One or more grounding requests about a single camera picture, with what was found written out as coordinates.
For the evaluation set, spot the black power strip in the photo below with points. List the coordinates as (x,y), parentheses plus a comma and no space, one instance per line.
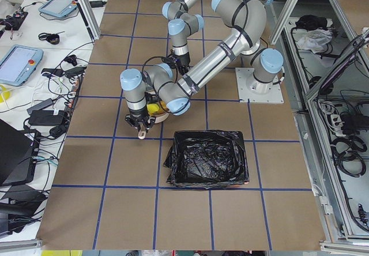
(73,94)

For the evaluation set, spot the black bag lined bin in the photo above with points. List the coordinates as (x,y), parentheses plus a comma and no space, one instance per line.
(207,159)

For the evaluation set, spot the yellow potato-like trash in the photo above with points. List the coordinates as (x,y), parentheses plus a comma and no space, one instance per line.
(157,108)

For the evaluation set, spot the beige plastic dustpan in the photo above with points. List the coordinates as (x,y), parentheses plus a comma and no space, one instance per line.
(151,98)

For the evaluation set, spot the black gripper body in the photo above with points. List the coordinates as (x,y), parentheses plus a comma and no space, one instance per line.
(182,63)
(137,115)

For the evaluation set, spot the blue teach pendant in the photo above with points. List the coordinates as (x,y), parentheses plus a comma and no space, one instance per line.
(19,63)
(59,9)

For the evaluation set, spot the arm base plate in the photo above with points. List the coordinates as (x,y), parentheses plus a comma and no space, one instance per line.
(252,91)

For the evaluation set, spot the black power adapter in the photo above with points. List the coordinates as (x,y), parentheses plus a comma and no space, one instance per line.
(47,117)

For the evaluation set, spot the black laptop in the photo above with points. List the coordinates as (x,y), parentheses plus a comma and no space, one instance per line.
(18,150)

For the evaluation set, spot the aluminium frame post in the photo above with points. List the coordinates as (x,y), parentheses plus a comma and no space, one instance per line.
(89,19)

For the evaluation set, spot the white crumpled cloth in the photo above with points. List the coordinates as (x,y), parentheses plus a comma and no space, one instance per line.
(315,41)

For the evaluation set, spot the lower blue teach pendant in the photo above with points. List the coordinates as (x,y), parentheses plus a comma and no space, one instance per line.
(19,63)

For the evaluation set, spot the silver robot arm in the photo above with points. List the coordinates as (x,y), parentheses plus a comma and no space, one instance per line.
(245,18)
(174,81)

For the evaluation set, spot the upper blue teach pendant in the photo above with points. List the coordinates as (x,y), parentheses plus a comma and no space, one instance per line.
(59,9)

